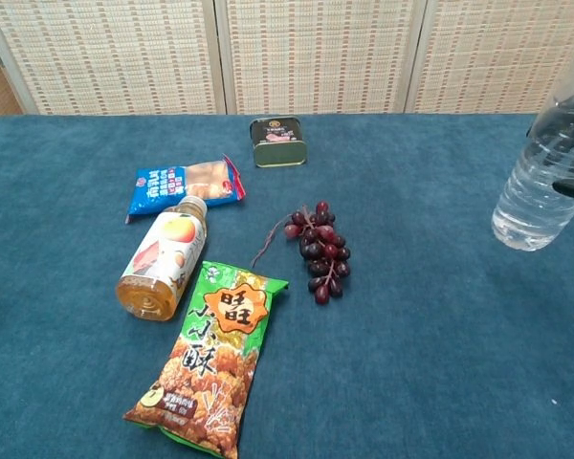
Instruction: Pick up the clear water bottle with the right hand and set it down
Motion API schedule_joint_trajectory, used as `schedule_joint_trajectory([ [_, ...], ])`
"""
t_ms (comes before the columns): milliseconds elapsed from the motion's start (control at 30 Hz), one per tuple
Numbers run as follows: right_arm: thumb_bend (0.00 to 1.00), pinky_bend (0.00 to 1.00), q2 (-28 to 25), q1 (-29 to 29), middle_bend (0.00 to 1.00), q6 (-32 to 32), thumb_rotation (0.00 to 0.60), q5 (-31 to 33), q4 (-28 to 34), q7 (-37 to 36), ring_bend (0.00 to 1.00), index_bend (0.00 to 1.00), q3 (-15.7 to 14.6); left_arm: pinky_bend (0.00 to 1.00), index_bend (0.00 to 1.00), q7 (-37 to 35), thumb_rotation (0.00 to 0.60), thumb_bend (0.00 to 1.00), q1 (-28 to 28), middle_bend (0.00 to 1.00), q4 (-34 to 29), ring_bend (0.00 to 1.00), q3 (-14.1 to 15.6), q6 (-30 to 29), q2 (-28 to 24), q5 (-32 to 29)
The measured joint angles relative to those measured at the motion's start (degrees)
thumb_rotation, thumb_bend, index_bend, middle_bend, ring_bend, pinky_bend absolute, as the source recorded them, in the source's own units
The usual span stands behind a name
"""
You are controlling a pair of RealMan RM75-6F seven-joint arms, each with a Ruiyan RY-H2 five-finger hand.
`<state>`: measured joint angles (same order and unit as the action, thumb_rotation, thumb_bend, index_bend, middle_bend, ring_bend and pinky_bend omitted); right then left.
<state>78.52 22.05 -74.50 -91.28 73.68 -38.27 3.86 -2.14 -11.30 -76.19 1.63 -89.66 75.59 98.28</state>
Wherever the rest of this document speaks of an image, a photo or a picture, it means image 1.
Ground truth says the transparent plastic water bottle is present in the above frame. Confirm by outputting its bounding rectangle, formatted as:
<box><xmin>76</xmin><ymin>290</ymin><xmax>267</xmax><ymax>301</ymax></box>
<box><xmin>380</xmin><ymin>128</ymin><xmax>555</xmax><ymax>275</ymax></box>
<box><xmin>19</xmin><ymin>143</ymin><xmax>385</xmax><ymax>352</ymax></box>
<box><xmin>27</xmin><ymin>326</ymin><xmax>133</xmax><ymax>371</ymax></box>
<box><xmin>491</xmin><ymin>78</ymin><xmax>574</xmax><ymax>252</ymax></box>

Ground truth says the peach juice bottle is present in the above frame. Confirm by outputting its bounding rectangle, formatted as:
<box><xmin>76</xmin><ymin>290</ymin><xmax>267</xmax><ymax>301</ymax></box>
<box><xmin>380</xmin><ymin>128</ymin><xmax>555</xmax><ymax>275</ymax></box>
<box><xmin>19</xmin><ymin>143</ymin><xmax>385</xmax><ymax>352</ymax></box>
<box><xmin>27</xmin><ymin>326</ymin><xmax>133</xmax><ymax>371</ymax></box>
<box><xmin>115</xmin><ymin>194</ymin><xmax>209</xmax><ymax>322</ymax></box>

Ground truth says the blue table cloth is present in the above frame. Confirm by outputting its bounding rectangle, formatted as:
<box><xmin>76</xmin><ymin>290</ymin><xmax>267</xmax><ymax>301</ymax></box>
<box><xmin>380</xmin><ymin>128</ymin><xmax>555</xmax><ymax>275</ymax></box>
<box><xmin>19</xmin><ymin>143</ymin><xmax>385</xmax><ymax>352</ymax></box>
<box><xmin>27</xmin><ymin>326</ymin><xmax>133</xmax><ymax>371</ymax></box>
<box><xmin>0</xmin><ymin>113</ymin><xmax>574</xmax><ymax>459</ymax></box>

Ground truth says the red grape bunch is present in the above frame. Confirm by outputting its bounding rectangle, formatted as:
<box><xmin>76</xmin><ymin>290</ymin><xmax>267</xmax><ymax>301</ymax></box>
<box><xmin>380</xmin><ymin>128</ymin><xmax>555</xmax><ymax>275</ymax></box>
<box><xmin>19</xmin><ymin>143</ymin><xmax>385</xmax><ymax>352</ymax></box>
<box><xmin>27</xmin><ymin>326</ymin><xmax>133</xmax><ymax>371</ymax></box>
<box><xmin>250</xmin><ymin>200</ymin><xmax>352</xmax><ymax>306</ymax></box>

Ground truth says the dark green luncheon meat can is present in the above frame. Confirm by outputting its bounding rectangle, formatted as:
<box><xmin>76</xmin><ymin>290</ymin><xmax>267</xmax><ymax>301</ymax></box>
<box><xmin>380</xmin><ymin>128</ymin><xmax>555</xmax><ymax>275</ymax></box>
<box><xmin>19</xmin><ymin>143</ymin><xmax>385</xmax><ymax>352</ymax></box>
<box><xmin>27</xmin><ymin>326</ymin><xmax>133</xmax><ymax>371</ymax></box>
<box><xmin>248</xmin><ymin>116</ymin><xmax>310</xmax><ymax>169</ymax></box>

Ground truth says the green rice cracker bag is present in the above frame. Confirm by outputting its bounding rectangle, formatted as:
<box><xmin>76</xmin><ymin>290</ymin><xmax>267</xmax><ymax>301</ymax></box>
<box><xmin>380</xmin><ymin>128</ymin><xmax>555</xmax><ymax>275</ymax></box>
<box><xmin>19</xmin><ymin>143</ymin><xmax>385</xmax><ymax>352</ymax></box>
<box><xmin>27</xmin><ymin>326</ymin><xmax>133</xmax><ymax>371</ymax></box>
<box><xmin>122</xmin><ymin>260</ymin><xmax>290</xmax><ymax>459</ymax></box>

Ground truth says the blue biscuit packet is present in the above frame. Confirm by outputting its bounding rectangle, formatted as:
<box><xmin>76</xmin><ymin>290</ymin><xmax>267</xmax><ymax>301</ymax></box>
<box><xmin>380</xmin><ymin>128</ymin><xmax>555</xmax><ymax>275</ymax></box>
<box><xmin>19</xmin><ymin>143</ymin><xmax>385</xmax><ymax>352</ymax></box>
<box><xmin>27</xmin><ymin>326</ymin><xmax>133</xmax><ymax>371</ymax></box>
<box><xmin>123</xmin><ymin>153</ymin><xmax>247</xmax><ymax>225</ymax></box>

